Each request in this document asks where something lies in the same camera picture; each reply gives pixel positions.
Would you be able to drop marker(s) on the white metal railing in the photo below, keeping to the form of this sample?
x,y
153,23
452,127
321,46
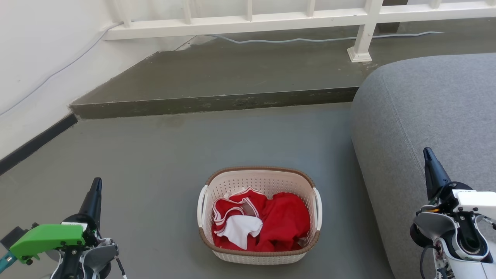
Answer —
x,y
232,25

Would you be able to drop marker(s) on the black baseboard strip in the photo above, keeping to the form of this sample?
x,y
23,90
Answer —
x,y
35,142

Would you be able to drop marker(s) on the red garment with white trim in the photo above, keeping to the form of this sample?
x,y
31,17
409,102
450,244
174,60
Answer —
x,y
232,207

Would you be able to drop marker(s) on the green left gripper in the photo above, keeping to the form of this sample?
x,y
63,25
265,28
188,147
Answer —
x,y
50,238

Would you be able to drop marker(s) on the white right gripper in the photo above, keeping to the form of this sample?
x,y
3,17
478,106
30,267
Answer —
x,y
474,203

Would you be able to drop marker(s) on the cream perforated laundry basket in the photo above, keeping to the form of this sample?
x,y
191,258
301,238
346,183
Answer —
x,y
267,180

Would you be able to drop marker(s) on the grey concrete raised step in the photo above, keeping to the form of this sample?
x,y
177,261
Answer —
x,y
232,73

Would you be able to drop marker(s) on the grey fabric sofa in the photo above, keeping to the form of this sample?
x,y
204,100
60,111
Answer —
x,y
418,112

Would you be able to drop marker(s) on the plain red garment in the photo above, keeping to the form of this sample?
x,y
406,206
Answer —
x,y
285,221

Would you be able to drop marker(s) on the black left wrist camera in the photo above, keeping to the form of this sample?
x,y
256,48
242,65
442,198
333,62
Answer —
x,y
11,236

